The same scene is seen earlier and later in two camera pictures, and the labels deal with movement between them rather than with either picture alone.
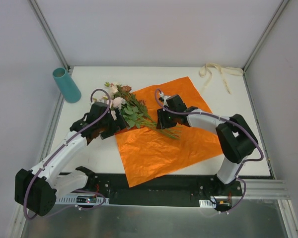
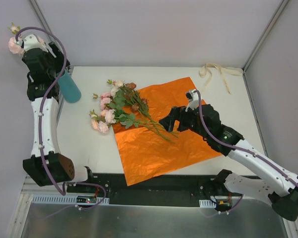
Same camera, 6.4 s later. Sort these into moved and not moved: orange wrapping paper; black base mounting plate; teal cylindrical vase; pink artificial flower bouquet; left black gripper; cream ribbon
Moved: left black gripper; pink artificial flower bouquet
Not moved: cream ribbon; teal cylindrical vase; black base mounting plate; orange wrapping paper
